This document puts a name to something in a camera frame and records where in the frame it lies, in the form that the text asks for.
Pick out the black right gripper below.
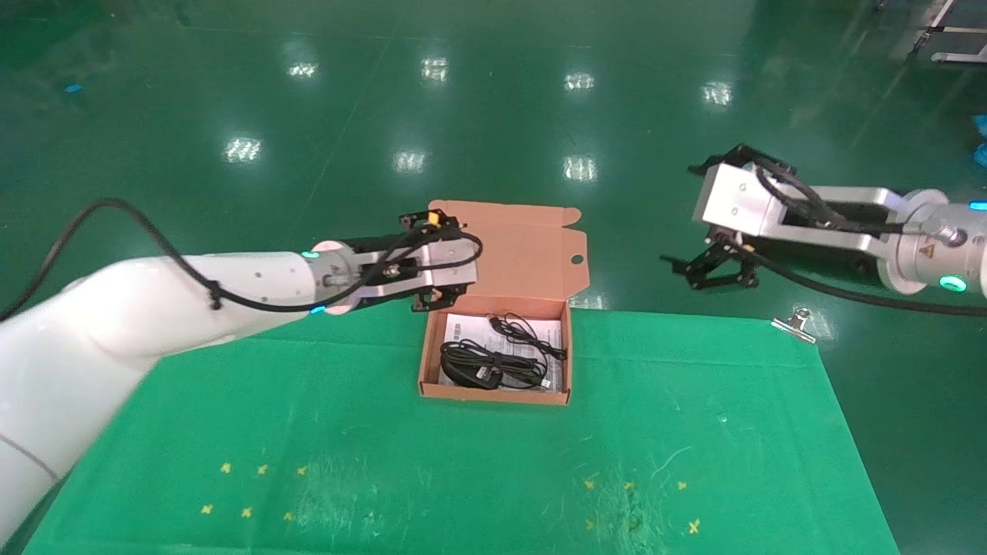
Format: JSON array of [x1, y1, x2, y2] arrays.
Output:
[[661, 144, 889, 292]]

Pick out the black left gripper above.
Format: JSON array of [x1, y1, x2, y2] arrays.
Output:
[[339, 210, 470, 313]]

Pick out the black wired computer mouse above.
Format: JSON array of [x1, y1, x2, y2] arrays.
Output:
[[441, 313, 569, 392]]

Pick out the black data cable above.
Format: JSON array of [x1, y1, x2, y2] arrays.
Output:
[[443, 341, 551, 389]]

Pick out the open brown cardboard box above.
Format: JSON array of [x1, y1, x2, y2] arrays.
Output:
[[416, 199, 591, 406]]

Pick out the white printed instruction sheet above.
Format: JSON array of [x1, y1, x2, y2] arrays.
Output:
[[443, 312, 565, 386]]

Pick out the metal binder clip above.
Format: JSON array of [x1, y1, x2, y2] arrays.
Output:
[[771, 307, 818, 345]]

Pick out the green table cloth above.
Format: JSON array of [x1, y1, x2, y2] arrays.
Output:
[[23, 308, 901, 555]]

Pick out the white metal table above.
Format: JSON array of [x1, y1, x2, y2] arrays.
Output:
[[914, 0, 987, 64]]

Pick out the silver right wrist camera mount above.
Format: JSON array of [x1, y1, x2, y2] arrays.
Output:
[[692, 162, 904, 254]]

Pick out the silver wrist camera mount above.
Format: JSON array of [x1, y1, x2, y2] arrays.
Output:
[[692, 162, 904, 254], [324, 235, 479, 298]]

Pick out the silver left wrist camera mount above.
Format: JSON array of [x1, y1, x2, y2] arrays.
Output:
[[324, 235, 479, 298]]

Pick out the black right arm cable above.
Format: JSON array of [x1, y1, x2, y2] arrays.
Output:
[[717, 166, 987, 318]]

